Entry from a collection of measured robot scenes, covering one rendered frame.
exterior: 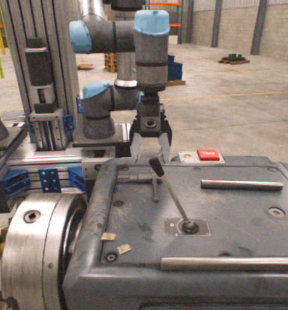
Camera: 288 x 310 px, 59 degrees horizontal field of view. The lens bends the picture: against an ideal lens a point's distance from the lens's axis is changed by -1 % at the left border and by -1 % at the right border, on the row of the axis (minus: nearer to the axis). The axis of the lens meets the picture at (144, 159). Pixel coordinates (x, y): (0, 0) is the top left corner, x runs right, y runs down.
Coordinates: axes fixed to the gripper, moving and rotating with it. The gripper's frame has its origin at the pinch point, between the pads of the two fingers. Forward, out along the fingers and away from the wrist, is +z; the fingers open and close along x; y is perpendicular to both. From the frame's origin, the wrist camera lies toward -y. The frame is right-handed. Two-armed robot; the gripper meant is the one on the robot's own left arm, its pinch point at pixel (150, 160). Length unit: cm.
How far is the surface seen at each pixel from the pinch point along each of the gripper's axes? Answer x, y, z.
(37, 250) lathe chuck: 24.2, -22.4, 9.9
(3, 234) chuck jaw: 39.0, -11.1, 16.8
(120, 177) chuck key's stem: 7.6, -4.8, 2.4
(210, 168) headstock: -17.5, 3.2, 4.1
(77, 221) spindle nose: 18.2, -11.6, 11.2
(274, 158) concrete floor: -171, 248, 129
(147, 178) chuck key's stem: 0.7, -4.9, 2.5
